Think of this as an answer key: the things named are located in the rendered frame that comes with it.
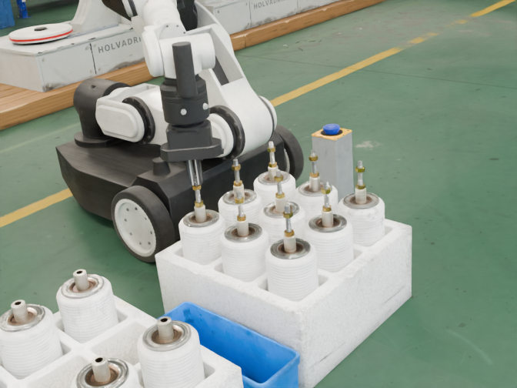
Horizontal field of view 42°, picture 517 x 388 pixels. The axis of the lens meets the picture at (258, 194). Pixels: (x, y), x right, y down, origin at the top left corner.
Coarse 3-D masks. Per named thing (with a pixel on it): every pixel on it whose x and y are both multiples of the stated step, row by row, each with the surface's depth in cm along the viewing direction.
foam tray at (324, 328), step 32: (160, 256) 142; (384, 256) 138; (192, 288) 138; (224, 288) 130; (256, 288) 127; (320, 288) 125; (352, 288) 130; (384, 288) 141; (256, 320) 127; (288, 320) 121; (320, 320) 124; (352, 320) 133; (384, 320) 144; (320, 352) 126
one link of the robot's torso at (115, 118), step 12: (144, 84) 209; (108, 96) 200; (120, 96) 201; (96, 108) 201; (108, 108) 195; (120, 108) 193; (132, 108) 189; (108, 120) 197; (120, 120) 193; (132, 120) 190; (108, 132) 201; (120, 132) 196; (132, 132) 192
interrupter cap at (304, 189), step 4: (304, 184) 150; (308, 184) 150; (320, 184) 150; (300, 188) 149; (304, 188) 149; (308, 188) 149; (320, 188) 149; (300, 192) 147; (304, 192) 147; (308, 192) 146; (312, 192) 146; (316, 192) 146; (320, 192) 146; (312, 196) 145
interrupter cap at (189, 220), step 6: (210, 210) 142; (186, 216) 141; (192, 216) 141; (210, 216) 140; (216, 216) 140; (186, 222) 138; (192, 222) 138; (198, 222) 138; (204, 222) 138; (210, 222) 137
